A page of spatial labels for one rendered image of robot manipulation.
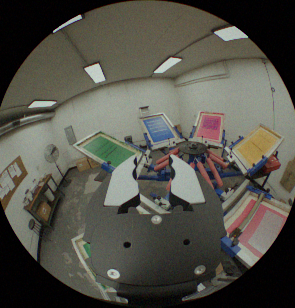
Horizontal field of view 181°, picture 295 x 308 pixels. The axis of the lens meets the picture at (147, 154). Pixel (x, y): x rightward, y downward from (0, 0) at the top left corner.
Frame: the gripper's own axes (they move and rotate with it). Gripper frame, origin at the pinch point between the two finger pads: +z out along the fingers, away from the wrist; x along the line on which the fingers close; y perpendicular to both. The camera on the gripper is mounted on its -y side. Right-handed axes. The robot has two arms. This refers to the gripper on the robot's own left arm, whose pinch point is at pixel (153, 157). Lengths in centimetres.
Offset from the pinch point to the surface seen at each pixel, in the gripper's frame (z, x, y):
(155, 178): 82, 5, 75
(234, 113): 183, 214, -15
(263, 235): -28, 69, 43
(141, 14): 68, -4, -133
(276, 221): -29, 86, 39
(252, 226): -14, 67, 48
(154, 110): 411, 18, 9
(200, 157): 97, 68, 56
